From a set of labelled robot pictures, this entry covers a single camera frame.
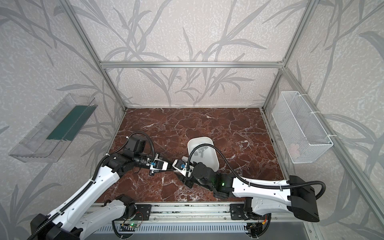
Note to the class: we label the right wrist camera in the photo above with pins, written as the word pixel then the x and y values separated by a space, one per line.
pixel 180 167

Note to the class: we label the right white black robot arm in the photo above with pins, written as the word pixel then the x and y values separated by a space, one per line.
pixel 286 196

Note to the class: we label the green circuit board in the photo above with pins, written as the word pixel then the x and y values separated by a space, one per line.
pixel 130 227

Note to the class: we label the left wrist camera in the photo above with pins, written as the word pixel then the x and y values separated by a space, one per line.
pixel 158 166

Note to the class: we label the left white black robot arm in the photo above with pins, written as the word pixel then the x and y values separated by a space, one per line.
pixel 69 222

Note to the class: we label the pink object in basket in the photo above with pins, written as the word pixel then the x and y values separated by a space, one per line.
pixel 294 149

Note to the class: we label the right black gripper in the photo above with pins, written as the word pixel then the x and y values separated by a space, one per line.
pixel 188 174

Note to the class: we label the clear plastic wall bin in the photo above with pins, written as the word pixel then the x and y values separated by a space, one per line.
pixel 48 140

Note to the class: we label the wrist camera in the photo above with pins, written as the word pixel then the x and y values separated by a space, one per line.
pixel 158 166
pixel 180 167

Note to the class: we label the white oval tray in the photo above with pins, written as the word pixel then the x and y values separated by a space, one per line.
pixel 206 155

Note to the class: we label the white wire mesh basket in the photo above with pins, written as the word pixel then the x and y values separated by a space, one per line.
pixel 298 124

